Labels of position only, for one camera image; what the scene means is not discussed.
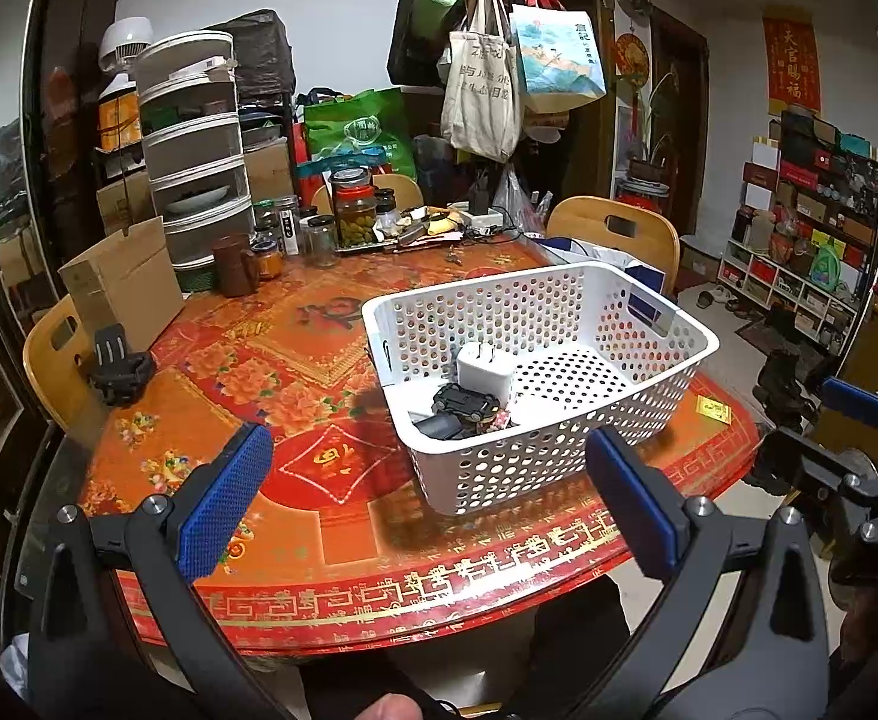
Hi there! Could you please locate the blue printed tote bag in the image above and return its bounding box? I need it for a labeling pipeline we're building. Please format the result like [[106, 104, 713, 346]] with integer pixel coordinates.
[[509, 4, 608, 116]]

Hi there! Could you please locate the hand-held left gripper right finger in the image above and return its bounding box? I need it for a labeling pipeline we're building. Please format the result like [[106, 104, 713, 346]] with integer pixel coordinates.
[[510, 427, 834, 720]]

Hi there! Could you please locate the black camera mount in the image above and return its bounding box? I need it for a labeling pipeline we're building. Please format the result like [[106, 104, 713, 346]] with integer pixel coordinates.
[[89, 322, 160, 408]]

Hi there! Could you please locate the beige canvas tote bag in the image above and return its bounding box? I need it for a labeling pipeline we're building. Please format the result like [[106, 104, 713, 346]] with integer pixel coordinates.
[[438, 0, 525, 163]]

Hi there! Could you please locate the green shopping bag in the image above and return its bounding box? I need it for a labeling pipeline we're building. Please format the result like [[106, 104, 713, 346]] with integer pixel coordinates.
[[302, 87, 418, 182]]

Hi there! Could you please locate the white perforated plastic basket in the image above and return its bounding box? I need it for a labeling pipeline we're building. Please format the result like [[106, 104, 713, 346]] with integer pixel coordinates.
[[361, 262, 722, 518]]

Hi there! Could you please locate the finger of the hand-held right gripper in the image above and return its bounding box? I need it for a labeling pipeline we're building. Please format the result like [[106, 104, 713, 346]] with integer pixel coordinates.
[[819, 376, 878, 437], [744, 425, 878, 500]]

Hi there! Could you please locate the dark hanging bag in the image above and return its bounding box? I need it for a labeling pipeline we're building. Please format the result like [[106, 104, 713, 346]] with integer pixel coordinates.
[[386, 0, 456, 88]]

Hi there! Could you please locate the small amber glass jar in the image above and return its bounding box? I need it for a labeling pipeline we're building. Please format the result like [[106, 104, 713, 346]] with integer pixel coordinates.
[[254, 240, 287, 283]]

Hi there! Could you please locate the wooden chair with handle slot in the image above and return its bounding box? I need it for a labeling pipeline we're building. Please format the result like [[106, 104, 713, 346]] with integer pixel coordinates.
[[22, 292, 104, 437], [311, 173, 426, 215], [545, 196, 682, 295]]

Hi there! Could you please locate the white plastic bag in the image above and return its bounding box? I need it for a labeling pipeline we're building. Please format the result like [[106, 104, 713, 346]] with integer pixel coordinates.
[[490, 163, 546, 235]]

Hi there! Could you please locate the brown cardboard box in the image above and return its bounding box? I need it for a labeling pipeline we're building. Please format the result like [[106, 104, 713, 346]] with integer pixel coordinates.
[[57, 215, 186, 350]]

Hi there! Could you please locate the black plastic-covered bundle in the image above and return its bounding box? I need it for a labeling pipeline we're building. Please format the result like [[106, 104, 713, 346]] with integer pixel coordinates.
[[216, 8, 296, 103]]

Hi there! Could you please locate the empty clear glass jar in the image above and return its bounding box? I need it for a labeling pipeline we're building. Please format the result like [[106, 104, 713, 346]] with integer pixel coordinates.
[[305, 214, 339, 268]]

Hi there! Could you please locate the red wall scroll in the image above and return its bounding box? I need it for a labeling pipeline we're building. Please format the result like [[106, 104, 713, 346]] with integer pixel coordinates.
[[762, 10, 822, 118]]

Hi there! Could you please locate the cluttered storage shelf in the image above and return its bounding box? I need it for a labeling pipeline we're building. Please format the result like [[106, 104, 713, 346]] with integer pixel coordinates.
[[715, 108, 878, 352]]

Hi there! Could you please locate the white tiered storage rack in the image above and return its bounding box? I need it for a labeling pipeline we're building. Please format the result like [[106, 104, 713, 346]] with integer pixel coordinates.
[[132, 29, 255, 294]]

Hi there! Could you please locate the white pronged plug charger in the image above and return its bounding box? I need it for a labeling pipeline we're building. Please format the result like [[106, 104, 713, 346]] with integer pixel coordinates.
[[456, 341, 513, 400]]

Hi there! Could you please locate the dark grey small box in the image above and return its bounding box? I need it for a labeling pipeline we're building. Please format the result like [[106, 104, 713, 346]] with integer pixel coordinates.
[[414, 413, 468, 441]]

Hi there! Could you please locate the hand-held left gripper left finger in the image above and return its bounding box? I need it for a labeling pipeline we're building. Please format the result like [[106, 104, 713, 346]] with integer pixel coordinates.
[[15, 422, 294, 720]]

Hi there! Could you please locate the black folding clip mount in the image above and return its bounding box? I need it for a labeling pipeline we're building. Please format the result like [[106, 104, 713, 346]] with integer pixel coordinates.
[[431, 383, 505, 430]]

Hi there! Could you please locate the pickle jar with red lid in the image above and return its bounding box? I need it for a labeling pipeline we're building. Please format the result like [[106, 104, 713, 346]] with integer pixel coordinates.
[[331, 168, 379, 248]]

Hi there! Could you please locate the red round wall ornament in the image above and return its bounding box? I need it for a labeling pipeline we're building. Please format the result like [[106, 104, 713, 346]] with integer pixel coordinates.
[[614, 30, 651, 80]]

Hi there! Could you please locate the white desk fan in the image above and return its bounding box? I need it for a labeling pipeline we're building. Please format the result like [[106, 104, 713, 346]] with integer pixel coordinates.
[[97, 16, 157, 77]]

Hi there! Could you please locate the brown ceramic mug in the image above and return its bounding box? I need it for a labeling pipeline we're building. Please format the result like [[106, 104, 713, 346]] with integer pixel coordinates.
[[211, 233, 261, 298]]

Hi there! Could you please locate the person's left hand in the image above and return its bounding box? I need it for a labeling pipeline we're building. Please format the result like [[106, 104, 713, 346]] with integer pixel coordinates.
[[356, 692, 427, 720]]

